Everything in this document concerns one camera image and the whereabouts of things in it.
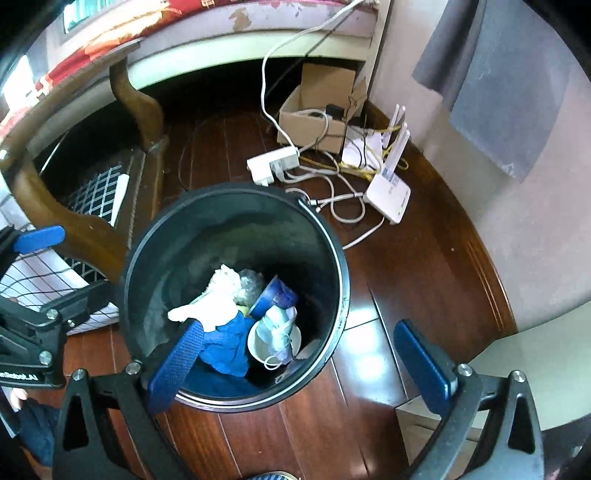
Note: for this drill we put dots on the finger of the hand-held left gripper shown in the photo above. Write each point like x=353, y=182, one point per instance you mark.
x=87, y=297
x=39, y=237

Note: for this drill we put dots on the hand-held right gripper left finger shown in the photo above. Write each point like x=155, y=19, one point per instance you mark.
x=178, y=360

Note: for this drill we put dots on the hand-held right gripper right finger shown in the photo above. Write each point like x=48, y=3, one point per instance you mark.
x=425, y=364

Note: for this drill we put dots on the blue cloth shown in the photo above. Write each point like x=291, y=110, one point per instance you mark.
x=226, y=346

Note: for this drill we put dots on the cream yellow cloth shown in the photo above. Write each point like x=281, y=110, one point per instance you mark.
x=217, y=295

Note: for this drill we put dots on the blue patterned paper cup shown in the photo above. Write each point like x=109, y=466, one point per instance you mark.
x=272, y=295

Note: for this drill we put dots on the black plastic bucket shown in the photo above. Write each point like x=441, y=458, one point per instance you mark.
x=194, y=240

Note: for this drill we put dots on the person's left hand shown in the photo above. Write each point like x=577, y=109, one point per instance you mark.
x=18, y=398

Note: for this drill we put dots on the checkered white tablecloth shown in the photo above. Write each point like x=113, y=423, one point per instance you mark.
x=27, y=281

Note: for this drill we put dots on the person's dark blue clothing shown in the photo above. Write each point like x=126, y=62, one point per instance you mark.
x=39, y=429

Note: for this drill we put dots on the pale grey stool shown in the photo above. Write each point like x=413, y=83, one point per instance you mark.
x=531, y=369

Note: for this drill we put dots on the wooden table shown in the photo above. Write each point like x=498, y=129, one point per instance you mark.
x=134, y=99

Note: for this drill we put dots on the red printed blanket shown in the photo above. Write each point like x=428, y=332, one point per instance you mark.
x=69, y=64

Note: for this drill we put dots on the white power strip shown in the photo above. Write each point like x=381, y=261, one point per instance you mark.
x=272, y=161

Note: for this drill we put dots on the open cardboard box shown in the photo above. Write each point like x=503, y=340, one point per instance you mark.
x=295, y=124

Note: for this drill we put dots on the black power adapter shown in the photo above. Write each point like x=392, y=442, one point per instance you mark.
x=335, y=112

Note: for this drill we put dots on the grey curtain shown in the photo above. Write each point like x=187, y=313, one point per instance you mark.
x=485, y=92

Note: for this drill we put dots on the grey floral mattress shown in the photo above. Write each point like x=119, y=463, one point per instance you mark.
x=286, y=16

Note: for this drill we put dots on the white red bed frame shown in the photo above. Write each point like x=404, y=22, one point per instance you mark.
x=277, y=46

